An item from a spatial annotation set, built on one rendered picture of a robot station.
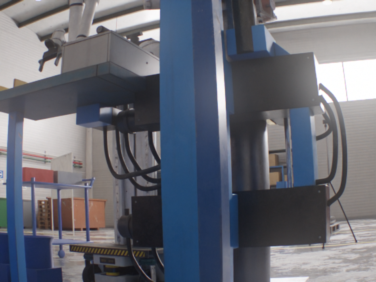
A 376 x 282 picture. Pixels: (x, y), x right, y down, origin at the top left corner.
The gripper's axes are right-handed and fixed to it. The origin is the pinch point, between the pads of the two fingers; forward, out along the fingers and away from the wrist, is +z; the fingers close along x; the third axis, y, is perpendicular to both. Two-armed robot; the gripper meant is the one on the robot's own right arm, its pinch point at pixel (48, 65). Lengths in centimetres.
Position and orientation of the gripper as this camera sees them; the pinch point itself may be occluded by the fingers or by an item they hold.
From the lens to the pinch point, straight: 282.5
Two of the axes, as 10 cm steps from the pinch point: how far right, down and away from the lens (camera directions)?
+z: -0.1, 8.4, -5.4
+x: -9.3, 1.9, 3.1
